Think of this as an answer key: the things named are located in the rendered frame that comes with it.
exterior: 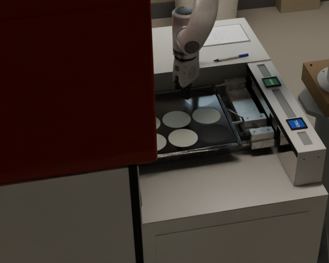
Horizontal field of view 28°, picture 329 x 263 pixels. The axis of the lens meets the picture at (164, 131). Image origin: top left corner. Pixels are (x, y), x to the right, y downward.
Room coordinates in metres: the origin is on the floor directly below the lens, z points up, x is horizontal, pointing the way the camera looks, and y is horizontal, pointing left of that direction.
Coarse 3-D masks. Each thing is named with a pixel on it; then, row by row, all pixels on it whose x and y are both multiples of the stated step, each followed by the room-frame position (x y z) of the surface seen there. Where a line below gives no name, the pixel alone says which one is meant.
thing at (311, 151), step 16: (256, 64) 2.11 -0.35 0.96; (272, 64) 2.10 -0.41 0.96; (272, 96) 1.89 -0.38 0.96; (288, 96) 1.89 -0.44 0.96; (288, 112) 1.80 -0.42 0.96; (288, 128) 1.70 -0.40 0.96; (304, 144) 1.62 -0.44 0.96; (320, 144) 1.61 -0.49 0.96; (304, 160) 1.58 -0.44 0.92; (320, 160) 1.59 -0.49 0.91; (304, 176) 1.58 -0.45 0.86; (320, 176) 1.59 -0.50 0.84
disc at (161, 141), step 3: (159, 135) 1.77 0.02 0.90; (159, 138) 1.75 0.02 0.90; (162, 138) 1.75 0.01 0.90; (165, 138) 1.75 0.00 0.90; (159, 141) 1.73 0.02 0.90; (162, 141) 1.73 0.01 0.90; (165, 141) 1.73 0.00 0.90; (159, 144) 1.72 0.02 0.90; (162, 144) 1.72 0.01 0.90; (165, 144) 1.72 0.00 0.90; (159, 147) 1.70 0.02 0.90; (162, 147) 1.70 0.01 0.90
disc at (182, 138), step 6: (174, 132) 1.78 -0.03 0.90; (180, 132) 1.78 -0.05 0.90; (186, 132) 1.78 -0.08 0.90; (192, 132) 1.78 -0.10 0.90; (168, 138) 1.75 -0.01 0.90; (174, 138) 1.75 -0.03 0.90; (180, 138) 1.75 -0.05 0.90; (186, 138) 1.74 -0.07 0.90; (192, 138) 1.74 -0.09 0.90; (174, 144) 1.72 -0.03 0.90; (180, 144) 1.71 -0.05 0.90; (186, 144) 1.71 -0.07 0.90; (192, 144) 1.71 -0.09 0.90
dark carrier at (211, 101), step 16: (160, 96) 2.00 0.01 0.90; (176, 96) 2.00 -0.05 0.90; (192, 96) 2.00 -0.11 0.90; (208, 96) 1.99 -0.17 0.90; (160, 112) 1.90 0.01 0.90; (192, 112) 1.89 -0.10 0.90; (160, 128) 1.80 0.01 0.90; (176, 128) 1.80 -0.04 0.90; (192, 128) 1.80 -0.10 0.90; (208, 128) 1.80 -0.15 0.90; (224, 128) 1.79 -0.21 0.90; (208, 144) 1.71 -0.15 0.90; (224, 144) 1.71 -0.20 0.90
